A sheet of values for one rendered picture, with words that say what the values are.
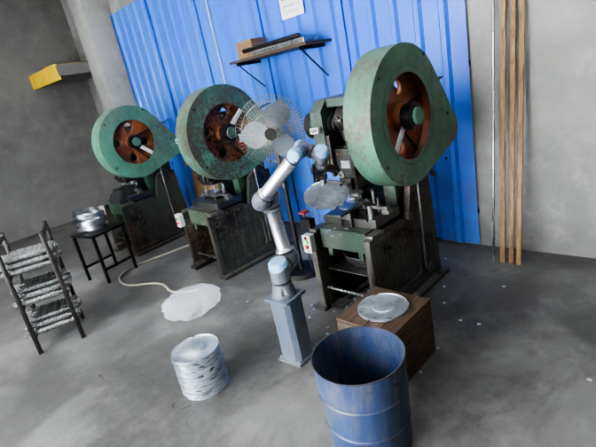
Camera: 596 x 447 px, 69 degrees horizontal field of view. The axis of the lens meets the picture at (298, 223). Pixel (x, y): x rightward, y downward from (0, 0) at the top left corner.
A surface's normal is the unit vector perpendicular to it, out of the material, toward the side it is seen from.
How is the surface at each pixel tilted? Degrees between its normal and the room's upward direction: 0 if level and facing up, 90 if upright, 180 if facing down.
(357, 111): 74
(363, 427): 92
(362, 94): 62
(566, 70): 90
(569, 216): 90
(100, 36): 90
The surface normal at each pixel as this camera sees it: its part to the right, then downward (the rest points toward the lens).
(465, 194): -0.67, 0.36
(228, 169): 0.70, 0.10
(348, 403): -0.38, 0.40
